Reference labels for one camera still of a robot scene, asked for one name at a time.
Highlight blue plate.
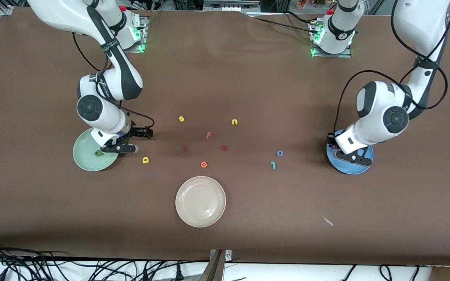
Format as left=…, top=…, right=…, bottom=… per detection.
left=326, top=130, right=374, bottom=174

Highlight light green plate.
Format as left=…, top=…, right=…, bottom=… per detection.
left=73, top=128, right=121, bottom=172

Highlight cream plate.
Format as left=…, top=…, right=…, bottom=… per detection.
left=175, top=176, right=226, bottom=228

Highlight orange artificial flowers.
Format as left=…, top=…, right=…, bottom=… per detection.
left=297, top=0, right=329, bottom=9

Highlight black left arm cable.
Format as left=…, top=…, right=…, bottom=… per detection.
left=332, top=0, right=450, bottom=135

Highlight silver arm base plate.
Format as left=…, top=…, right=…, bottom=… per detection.
left=309, top=20, right=352, bottom=59
left=123, top=16, right=148, bottom=53

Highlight thin black table cable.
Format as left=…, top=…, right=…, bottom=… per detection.
left=253, top=17, right=313, bottom=33
left=286, top=11, right=320, bottom=24

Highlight long black floor cable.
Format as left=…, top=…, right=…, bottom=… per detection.
left=0, top=250, right=210, bottom=263

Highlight silver bracket plate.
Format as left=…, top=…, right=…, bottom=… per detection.
left=210, top=249, right=232, bottom=262

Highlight grey camera post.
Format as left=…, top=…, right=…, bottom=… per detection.
left=199, top=250, right=225, bottom=281

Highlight silver aluminum frame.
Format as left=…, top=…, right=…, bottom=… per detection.
left=203, top=0, right=261, bottom=11

